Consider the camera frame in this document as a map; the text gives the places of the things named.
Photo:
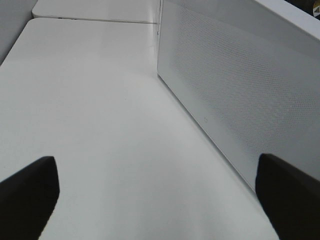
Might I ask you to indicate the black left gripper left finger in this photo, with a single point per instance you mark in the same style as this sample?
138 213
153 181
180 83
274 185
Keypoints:
28 199

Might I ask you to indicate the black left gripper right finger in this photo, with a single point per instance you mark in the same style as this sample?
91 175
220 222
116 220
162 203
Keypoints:
289 197

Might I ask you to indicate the white microwave door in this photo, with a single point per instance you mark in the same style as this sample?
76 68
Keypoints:
248 77

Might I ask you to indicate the white microwave oven body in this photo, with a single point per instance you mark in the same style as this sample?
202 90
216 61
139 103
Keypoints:
303 14

